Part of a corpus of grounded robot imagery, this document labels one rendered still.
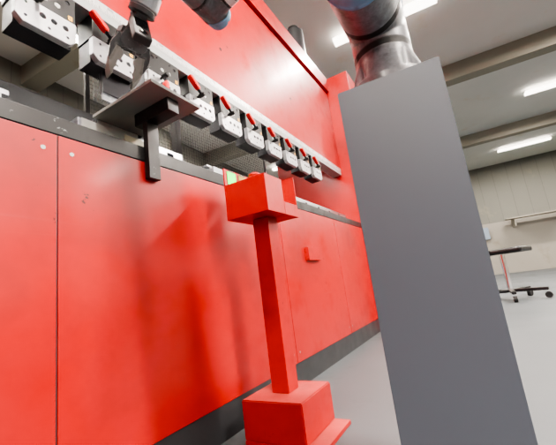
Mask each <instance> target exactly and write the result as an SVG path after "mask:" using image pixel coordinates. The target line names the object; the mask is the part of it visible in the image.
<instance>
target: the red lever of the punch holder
mask: <svg viewBox="0 0 556 445"><path fill-rule="evenodd" d="M89 15H90V17H91V18H92V19H93V21H94V22H95V24H96V25H97V26H98V27H99V28H100V30H101V31H102V32H103V33H104V34H106V35H107V36H108V41H107V42H106V43H107V44H108V45H109V43H110V40H111V39H112V37H114V35H112V34H111V33H110V32H109V28H108V26H107V25H106V24H105V22H104V21H103V20H102V18H101V17H100V15H99V14H98V13H97V11H96V10H91V11H90V12H89Z"/></svg>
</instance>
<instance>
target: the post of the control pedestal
mask: <svg viewBox="0 0 556 445"><path fill-rule="evenodd" d="M253 228H254V237H255V244H256V252H257V260H258V267H259V282H260V289H261V297H262V305H263V313H264V321H265V328H266V336H267V350H268V358H269V365H270V373H271V382H272V389H273V393H286V394H289V393H290V392H292V391H293V390H295V389H296V388H298V383H297V370H296V363H295V356H294V349H293V343H292V335H291V328H290V322H289V308H288V302H287V295H286V288H285V282H284V274H283V267H282V255H281V248H280V241H279V234H278V228H277V221H276V218H272V217H268V216H266V217H263V218H259V219H256V220H253Z"/></svg>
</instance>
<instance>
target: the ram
mask: <svg viewBox="0 0 556 445"><path fill-rule="evenodd" d="M73 1H75V24H77V25H78V24H79V23H80V22H82V21H83V20H84V19H85V18H86V17H87V16H88V15H89V12H90V11H91V10H96V11H97V13H98V14H99V15H100V17H101V18H102V19H103V20H105V21H106V22H108V23H109V24H111V25H112V26H113V27H115V28H117V27H118V26H120V25H122V24H120V23H119V22H117V21H116V20H114V19H113V18H111V17H110V16H109V15H107V14H106V13H104V12H103V11H101V10H99V9H98V8H96V7H95V6H93V5H92V4H90V3H89V2H88V1H87V0H73ZM98 1H100V2H101V3H103V4H105V5H106V6H107V7H109V8H110V9H111V10H112V11H114V12H116V13H117V14H118V15H120V16H121V17H123V18H124V19H126V20H129V17H130V11H131V10H130V9H129V8H128V5H129V2H130V0H98ZM230 13H231V18H230V21H229V23H228V25H227V26H226V27H225V28H224V29H222V30H219V31H217V30H214V29H213V28H212V27H210V26H209V25H208V24H206V23H205V22H204V21H203V20H202V18H200V17H199V16H198V15H197V14H196V13H195V12H194V11H193V10H192V9H190V8H189V7H188V6H187V5H186V4H185V3H184V2H183V1H182V0H162V4H161V7H160V10H159V12H158V15H157V16H155V20H154V22H150V21H147V22H148V25H149V29H150V33H151V35H152V38H153V39H155V40H156V41H158V42H159V43H160V44H161V45H163V46H164V47H166V48H167V49H169V50H170V51H172V52H173V53H175V54H176V55H178V56H179V57H181V58H182V59H183V60H184V61H186V62H187V63H189V64H190V65H192V66H193V67H195V68H196V69H198V70H199V71H201V72H202V73H204V74H205V75H207V76H208V77H209V78H210V79H212V80H213V81H215V82H216V83H218V84H219V85H221V86H222V87H224V88H225V89H227V90H228V91H230V92H231V93H232V94H233V95H235V96H236V97H238V98H239V99H241V100H242V101H243V102H245V103H247V104H248V105H250V106H251V107H253V108H254V109H255V110H257V111H258V112H259V113H261V114H262V115H263V116H265V117H267V118H268V119H270V120H271V121H273V122H274V123H275V124H277V125H279V126H280V127H281V128H282V129H284V130H285V131H286V132H288V133H290V134H291V135H293V136H294V137H295V138H297V139H298V140H300V141H302V142H303V143H305V145H306V146H308V147H310V148H311V149H313V150H314V151H315V152H317V153H318V154H320V155H322V156H323V157H325V158H326V159H327V160H329V161H330V162H331V163H333V164H334V165H336V166H337V167H338V168H340V163H339V158H338V153H337V147H336V143H335V137H334V128H333V123H332V118H331V112H330V108H329V102H328V97H327V94H326V93H325V92H324V91H323V89H322V88H321V87H320V86H319V85H318V84H317V83H316V81H315V80H314V79H313V78H312V77H311V76H310V75H309V73H308V72H307V71H306V70H305V69H304V68H303V67H302V65H301V64H300V63H299V62H298V61H297V60H296V59H295V58H294V57H293V56H292V55H291V54H290V53H289V51H288V50H287V49H286V48H285V47H284V46H283V45H282V43H281V42H280V41H279V40H278V39H277V38H276V37H275V36H274V34H273V33H272V32H271V31H270V30H269V29H268V28H267V26H266V25H265V24H264V23H263V22H262V21H261V19H260V18H259V17H258V16H257V15H256V14H255V13H254V11H253V10H252V9H251V8H250V7H249V6H248V5H247V3H246V2H245V1H244V0H239V1H238V2H237V3H236V4H235V5H234V6H233V7H232V8H231V9H230ZM149 49H150V50H151V51H152V52H154V53H155V54H156V55H158V56H159V57H161V58H163V59H164V60H166V61H167V62H169V63H170V64H172V65H174V66H175V67H176V68H177V69H178V79H181V78H182V77H184V76H186V75H190V74H192V75H193V77H194V78H195V79H196V80H197V81H198V82H199V83H201V84H202V85H204V86H205V87H207V88H209V89H210V90H212V96H213V99H214V98H215V97H217V96H223V95H224V96H225V97H226V99H227V100H228V102H230V103H232V104H233V105H235V106H236V107H238V108H239V115H240V114H242V113H244V112H245V113H249V112H250V113H251V115H252V117H253V118H255V119H256V120H258V121H260V122H261V127H264V126H267V127H269V126H271V127H272V129H273V131H274V132H276V133H278V134H279V137H280V138H285V139H287V138H288V139H289V141H290V142H291V143H293V144H294V145H295V147H299V148H303V149H304V151H305V152H306V153H308V156H309V155H311V156H316V158H317V160H319V165H321V167H320V170H322V171H323V172H325V173H327V174H328V175H329V176H331V177H339V176H341V175H342V173H341V172H340V171H339V170H337V169H336V168H334V167H333V166H331V165H330V164H328V163H327V162H325V161H323V160H322V159H320V158H319V157H318V156H317V155H315V154H314V153H312V152H311V151H309V150H308V149H306V148H305V147H303V146H301V145H300V144H298V143H297V142H295V141H294V140H293V139H291V138H290V137H288V136H287V135H285V134H284V133H282V132H280V131H279V130H277V129H276V128H274V127H273V126H272V125H271V124H269V123H268V122H266V121H265V120H263V119H262V118H260V117H258V116H257V115H255V114H254V113H252V112H251V111H249V110H248V109H247V108H245V107H244V106H242V105H241V104H239V103H238V102H236V101H234V100H233V99H231V98H230V97H228V96H227V95H226V94H225V93H223V92H222V91H220V90H219V89H217V88H216V87H214V86H212V85H211V84H209V83H208V82H206V81H205V80H203V79H202V78H201V77H199V76H198V75H196V74H195V73H193V72H191V71H190V70H188V69H187V68H185V67H184V66H182V65H181V64H180V63H178V62H177V61H176V60H174V59H173V58H171V57H169V56H168V55H166V54H165V53H163V52H162V51H160V50H159V49H157V48H156V47H155V46H153V45H152V44H151V46H150V48H149Z"/></svg>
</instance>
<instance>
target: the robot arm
mask: <svg viewBox="0 0 556 445"><path fill-rule="evenodd" d="M182 1H183V2H184V3H185V4H186V5H187V6H188V7H189V8H190V9H192V10H193V11H194V12H195V13H196V14H197V15H198V16H199V17H200V18H202V20H203V21H204V22H205V23H206V24H208V25H209V26H210V27H212V28H213V29H214V30H217V31H219V30H222V29H224V28H225V27H226V26H227V25H228V23H229V21H230V18H231V13H230V9H231V8H232V7H233V6H234V5H235V4H236V3H237V2H238V1H239V0H182ZM327 1H328V2H329V3H330V5H331V7H332V9H333V11H334V14H335V16H336V17H337V18H338V20H339V22H340V24H341V26H342V29H343V31H344V33H345V34H346V36H347V38H348V39H349V43H350V46H351V49H352V54H353V58H354V63H355V67H356V72H357V75H356V80H355V86H354V87H358V86H360V85H363V84H365V83H367V82H370V81H373V80H375V79H379V78H381V77H384V76H387V75H388V74H391V73H394V72H398V71H400V70H402V69H405V68H407V67H410V66H412V65H414V64H419V63H421V62H420V60H419V59H418V58H417V56H416V55H415V53H414V52H413V49H412V45H411V41H410V37H409V30H408V27H407V23H406V19H405V16H404V11H403V3H402V0H327ZM161 4H162V0H130V2H129V5H128V8H129V9H130V10H131V11H130V17H129V20H128V23H127V25H124V24H122V25H120V26H118V27H117V30H116V35H115V36H114V37H112V39H111V40H110V43H109V54H108V56H107V61H106V66H105V74H106V78H107V79H108V78H109V77H110V76H111V75H112V73H113V69H114V67H116V62H117V60H118V59H120V58H122V57H123V55H124V52H123V51H122V49H123V50H124V51H126V52H128V53H130V54H132V55H134V56H136V57H137V59H134V60H133V63H132V64H133V67H134V70H133V74H132V80H131V84H130V89H131V90H132V89H133V88H134V87H135V86H137V85H138V83H139V81H140V79H141V78H142V76H143V74H144V73H145V71H146V69H147V67H148V65H149V62H150V49H149V48H150V46H151V44H152V41H153V39H152V35H151V33H150V29H149V25H148V22H147V21H150V22H154V20H155V16H157V15H158V12H159V10H160V7H161Z"/></svg>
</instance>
